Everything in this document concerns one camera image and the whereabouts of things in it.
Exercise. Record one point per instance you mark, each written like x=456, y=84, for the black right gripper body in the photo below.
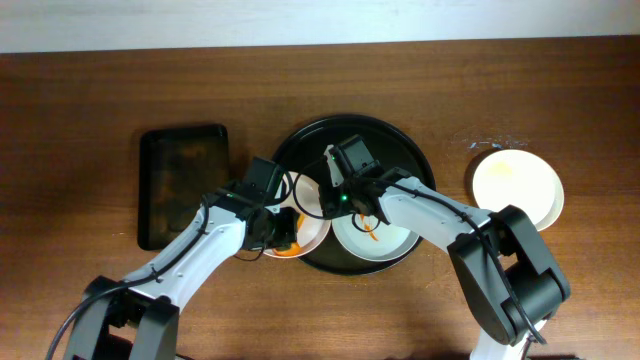
x=332, y=203

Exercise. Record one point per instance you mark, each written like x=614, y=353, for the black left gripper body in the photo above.
x=284, y=234

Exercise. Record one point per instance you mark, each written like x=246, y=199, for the green and orange sponge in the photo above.
x=293, y=248

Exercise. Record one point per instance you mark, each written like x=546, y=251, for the grey-white plate with sauce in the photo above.
x=367, y=238

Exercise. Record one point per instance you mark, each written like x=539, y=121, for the pinkish plate with sauce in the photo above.
x=313, y=231

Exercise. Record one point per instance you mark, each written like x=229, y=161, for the cream white plate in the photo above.
x=522, y=179

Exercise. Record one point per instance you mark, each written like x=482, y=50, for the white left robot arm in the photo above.
x=138, y=316

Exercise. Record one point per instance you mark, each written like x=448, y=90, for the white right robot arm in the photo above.
x=510, y=280

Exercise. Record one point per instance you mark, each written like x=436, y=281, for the round black tray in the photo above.
x=387, y=144

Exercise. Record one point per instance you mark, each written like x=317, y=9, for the rectangular black tray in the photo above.
x=176, y=167

